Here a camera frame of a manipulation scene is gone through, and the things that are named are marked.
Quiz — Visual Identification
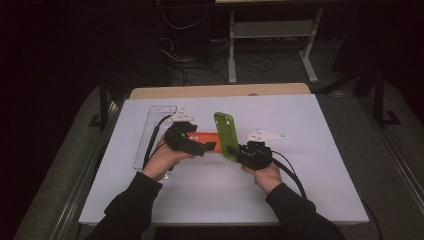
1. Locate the person's right hand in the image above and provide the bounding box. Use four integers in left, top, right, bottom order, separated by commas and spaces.
241, 163, 284, 195

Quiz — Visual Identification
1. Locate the orange phone case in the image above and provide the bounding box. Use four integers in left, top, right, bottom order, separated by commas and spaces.
186, 131, 223, 154

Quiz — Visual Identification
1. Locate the green phone case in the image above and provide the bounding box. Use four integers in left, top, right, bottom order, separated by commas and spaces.
213, 111, 240, 163

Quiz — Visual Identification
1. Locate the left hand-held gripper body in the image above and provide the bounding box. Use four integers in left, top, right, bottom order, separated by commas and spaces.
163, 108, 206, 157

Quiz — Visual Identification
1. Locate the white hanging cable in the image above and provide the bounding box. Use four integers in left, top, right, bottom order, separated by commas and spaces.
161, 11, 209, 31

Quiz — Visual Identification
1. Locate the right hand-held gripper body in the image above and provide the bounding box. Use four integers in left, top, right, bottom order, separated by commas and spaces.
238, 129, 286, 171

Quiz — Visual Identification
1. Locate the white metal desk frame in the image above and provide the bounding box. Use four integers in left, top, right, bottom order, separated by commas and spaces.
228, 7, 324, 84

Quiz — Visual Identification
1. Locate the right hand-held gripper black cable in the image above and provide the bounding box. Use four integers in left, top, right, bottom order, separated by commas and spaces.
271, 150, 384, 240

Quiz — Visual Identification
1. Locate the bundle of floor cables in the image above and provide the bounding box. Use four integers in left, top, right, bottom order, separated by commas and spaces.
159, 36, 288, 86

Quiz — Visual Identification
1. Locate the black metal stand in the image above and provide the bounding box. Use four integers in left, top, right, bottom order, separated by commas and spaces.
373, 66, 403, 129
88, 76, 111, 132

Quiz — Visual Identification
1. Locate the wooden table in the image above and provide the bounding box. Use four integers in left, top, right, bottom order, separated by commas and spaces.
129, 83, 312, 100

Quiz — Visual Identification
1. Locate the clear plastic tray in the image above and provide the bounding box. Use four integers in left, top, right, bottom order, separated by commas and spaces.
133, 105, 178, 181

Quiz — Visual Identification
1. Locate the person's left hand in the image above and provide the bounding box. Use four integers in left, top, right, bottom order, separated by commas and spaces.
142, 138, 194, 182

